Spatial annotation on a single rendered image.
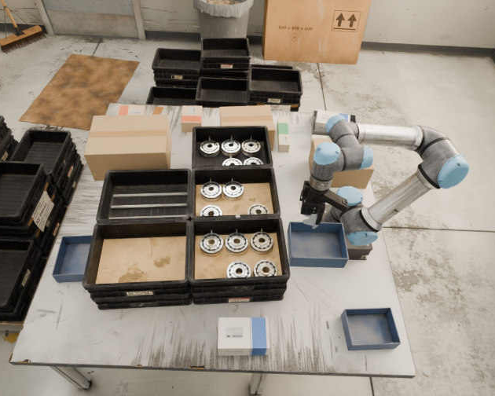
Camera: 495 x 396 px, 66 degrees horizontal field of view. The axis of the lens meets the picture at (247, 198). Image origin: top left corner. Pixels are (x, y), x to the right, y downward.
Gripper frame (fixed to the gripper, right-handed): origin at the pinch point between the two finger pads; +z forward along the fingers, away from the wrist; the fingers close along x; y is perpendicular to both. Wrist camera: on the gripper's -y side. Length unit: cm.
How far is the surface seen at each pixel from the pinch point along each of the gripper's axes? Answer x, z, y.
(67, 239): -13, 36, 108
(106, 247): -4, 29, 86
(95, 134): -65, 13, 108
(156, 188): -39, 24, 71
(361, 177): -60, 25, -34
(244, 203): -34.0, 24.3, 27.4
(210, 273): 4.4, 29.9, 39.4
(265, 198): -37.8, 23.7, 17.3
